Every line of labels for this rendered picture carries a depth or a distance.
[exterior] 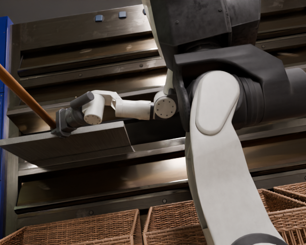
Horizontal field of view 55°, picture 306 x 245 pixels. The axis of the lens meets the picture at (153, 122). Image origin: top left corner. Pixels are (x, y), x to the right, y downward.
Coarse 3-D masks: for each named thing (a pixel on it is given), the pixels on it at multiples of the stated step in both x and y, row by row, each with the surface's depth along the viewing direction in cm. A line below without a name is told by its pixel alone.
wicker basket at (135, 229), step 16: (48, 224) 139; (64, 224) 139; (80, 224) 138; (112, 224) 137; (0, 240) 116; (16, 240) 129; (32, 240) 135; (48, 240) 135; (64, 240) 134; (80, 240) 134; (96, 240) 93; (112, 240) 93; (128, 240) 92
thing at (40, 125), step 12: (120, 96) 149; (132, 96) 150; (144, 96) 151; (24, 108) 150; (48, 108) 149; (60, 108) 150; (108, 108) 156; (12, 120) 153; (24, 120) 154; (36, 120) 156; (108, 120) 165; (24, 132) 164
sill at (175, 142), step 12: (300, 120) 155; (240, 132) 155; (252, 132) 154; (144, 144) 155; (156, 144) 154; (168, 144) 154; (180, 144) 154; (72, 156) 154; (84, 156) 154; (96, 156) 154; (108, 156) 154; (24, 168) 153
